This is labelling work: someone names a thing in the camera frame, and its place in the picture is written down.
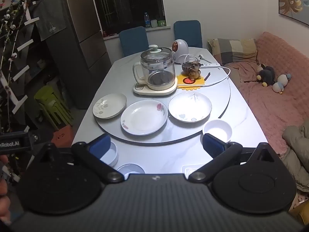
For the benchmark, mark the white bowl bottom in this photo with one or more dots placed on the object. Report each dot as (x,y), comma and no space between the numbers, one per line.
(130,168)

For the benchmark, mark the green stacked plastic stools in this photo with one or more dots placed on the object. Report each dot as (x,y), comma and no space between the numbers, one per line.
(53,107)

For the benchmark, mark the white egg-shaped appliance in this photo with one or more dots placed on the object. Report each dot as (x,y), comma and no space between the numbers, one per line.
(180,51)

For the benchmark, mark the plate with pink rose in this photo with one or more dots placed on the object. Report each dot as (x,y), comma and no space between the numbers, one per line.
(144,117)

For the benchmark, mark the clear plastic tray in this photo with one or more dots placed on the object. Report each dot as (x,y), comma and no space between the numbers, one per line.
(189,169)

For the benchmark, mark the glass electric kettle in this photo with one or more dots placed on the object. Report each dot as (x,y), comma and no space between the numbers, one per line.
(156,68)

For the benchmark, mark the blue chair left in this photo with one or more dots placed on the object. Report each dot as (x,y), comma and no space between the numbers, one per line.
(133,40)

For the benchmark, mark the black plush toy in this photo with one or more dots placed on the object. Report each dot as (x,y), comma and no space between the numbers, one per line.
(265,75)

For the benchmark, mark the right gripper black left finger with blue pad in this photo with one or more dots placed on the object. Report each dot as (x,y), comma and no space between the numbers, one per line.
(89,154)

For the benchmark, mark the round grey lazy susan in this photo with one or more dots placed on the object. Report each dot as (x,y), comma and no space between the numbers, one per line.
(173,130)

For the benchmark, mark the white ladder shelf with garlands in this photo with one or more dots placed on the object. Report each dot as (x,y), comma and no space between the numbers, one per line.
(16,17)

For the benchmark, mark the olive green jacket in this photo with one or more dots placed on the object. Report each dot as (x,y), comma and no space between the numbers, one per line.
(296,156)

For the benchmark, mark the brown dog figurine with basket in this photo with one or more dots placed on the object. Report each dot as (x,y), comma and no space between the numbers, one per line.
(192,70)

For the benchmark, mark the plastic water bottle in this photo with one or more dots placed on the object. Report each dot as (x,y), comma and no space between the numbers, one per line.
(147,20)

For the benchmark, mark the white power strip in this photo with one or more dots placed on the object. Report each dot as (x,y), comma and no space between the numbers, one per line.
(209,65)

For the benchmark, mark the dark cloth on refrigerator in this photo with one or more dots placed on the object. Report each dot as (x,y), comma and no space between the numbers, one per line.
(51,20)

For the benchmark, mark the person's hand holding device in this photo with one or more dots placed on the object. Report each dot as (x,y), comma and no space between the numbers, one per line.
(4,202)

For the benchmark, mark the blue chair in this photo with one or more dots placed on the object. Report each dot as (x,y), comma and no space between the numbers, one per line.
(133,40)
(189,31)

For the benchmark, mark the yellow sunflower mat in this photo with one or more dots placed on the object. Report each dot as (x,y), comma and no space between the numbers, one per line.
(185,83)

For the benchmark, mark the dark steel refrigerator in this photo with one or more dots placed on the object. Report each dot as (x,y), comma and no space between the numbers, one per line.
(79,51)

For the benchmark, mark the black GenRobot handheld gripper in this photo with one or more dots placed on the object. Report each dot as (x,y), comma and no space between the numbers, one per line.
(12,142)

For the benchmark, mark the white bowl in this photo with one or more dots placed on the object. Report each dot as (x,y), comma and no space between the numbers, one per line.
(111,156)
(219,129)
(130,168)

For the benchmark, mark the white cup on sill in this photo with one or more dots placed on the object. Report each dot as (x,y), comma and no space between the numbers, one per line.
(154,23)

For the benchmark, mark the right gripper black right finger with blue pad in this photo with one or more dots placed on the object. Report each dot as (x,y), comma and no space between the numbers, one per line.
(223,154)

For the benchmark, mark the blue chair right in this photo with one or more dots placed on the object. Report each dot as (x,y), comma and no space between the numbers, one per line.
(189,31)

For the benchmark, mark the green box on sill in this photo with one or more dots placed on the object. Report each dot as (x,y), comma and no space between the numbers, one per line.
(161,23)

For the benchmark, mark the white blue penguin plush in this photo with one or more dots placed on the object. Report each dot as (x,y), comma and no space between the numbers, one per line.
(281,83)

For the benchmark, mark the plaid pillow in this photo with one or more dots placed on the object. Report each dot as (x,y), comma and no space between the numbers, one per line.
(233,50)

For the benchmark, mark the plate with grey branch print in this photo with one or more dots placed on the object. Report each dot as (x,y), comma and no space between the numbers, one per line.
(190,107)

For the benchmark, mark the plate with green leaf print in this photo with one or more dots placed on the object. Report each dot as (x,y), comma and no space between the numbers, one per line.
(109,106)

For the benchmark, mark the pink sofa blanket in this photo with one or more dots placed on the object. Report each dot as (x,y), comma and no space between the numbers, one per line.
(273,111)

